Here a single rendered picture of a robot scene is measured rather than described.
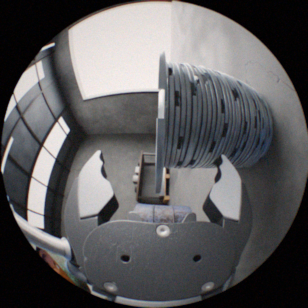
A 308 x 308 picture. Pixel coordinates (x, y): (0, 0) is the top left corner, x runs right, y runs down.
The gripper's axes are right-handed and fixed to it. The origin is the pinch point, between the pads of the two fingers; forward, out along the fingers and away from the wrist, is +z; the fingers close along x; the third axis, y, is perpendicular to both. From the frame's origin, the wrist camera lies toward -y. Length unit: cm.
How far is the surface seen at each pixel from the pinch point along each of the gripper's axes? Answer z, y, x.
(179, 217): 26, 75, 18
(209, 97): 6.4, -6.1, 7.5
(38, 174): 94, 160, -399
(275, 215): -10.6, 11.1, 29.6
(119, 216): 131, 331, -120
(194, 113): 5.2, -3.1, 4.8
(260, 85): 13.4, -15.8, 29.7
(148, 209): 34, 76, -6
